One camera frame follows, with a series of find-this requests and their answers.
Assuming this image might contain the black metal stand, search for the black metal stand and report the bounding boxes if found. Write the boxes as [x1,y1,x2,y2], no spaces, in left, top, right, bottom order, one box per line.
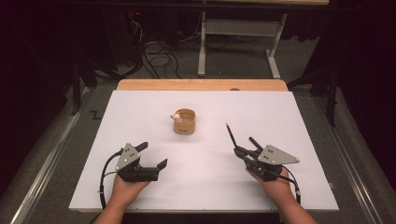
[70,59,94,117]
[288,66,339,127]

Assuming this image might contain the hand-held gripper cable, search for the hand-held gripper cable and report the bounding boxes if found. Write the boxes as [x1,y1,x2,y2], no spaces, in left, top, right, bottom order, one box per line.
[90,148,124,224]
[281,166,303,204]

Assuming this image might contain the thin black pencil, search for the thin black pencil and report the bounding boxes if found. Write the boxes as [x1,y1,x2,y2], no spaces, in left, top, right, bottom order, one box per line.
[225,122,238,149]

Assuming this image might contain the person's left hand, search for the person's left hand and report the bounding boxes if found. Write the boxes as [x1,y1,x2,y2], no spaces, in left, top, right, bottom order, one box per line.
[110,174,149,203]

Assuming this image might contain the metal floor rail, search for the metal floor rail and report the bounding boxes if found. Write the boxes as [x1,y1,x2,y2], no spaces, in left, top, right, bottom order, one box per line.
[312,96,396,224]
[12,88,94,224]

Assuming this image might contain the wooden pen holder cup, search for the wooden pen holder cup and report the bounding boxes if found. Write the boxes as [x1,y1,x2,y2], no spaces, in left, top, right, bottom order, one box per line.
[170,107,197,135]

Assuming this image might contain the person's right hand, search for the person's right hand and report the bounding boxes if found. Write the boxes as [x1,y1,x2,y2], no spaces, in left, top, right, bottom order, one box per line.
[246,167,297,204]

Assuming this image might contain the left hand-held gripper cable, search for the left hand-held gripper cable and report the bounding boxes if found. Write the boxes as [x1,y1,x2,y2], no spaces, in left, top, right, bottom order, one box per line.
[90,148,124,224]

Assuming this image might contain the black floor cables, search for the black floor cables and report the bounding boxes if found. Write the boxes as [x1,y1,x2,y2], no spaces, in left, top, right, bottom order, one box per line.
[125,18,185,80]

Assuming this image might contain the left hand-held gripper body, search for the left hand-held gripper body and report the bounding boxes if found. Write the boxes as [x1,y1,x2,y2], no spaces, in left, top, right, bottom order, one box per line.
[115,142,161,183]

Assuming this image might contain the white metal desk frame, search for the white metal desk frame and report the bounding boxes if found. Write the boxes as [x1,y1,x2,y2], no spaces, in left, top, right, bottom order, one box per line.
[192,0,331,79]

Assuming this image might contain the wooden table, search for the wooden table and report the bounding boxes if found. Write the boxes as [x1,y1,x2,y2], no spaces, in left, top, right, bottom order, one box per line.
[116,78,289,92]

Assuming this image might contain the right hand-held gripper cable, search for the right hand-held gripper cable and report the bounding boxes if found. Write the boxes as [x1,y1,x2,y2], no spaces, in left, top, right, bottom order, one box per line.
[281,166,303,204]

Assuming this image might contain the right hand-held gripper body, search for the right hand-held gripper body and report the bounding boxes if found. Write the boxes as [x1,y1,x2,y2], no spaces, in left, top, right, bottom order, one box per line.
[246,144,301,182]

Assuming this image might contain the white board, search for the white board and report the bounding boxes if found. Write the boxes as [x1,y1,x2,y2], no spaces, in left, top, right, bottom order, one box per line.
[68,90,340,213]

